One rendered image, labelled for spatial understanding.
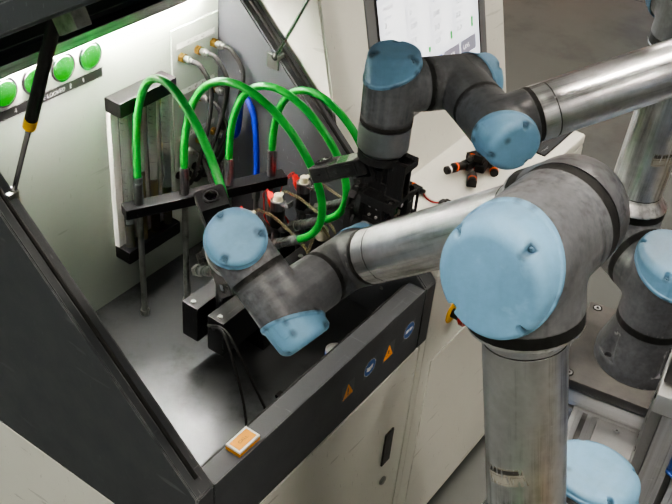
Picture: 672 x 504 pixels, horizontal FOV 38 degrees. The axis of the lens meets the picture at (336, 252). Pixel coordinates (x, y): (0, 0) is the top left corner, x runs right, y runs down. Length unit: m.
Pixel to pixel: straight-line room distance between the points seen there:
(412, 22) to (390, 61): 0.81
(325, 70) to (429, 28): 0.36
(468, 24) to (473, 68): 0.97
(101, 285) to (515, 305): 1.26
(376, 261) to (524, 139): 0.24
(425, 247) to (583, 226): 0.28
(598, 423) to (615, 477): 0.52
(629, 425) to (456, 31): 0.98
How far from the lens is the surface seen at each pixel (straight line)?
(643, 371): 1.69
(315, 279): 1.22
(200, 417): 1.82
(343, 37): 1.93
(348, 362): 1.76
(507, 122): 1.25
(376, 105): 1.34
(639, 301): 1.63
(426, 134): 2.23
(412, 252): 1.16
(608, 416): 1.77
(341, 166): 1.44
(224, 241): 1.18
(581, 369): 1.71
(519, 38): 5.34
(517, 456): 1.03
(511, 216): 0.88
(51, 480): 1.89
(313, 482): 1.90
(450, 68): 1.36
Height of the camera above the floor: 2.16
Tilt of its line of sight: 37 degrees down
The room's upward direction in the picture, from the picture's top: 5 degrees clockwise
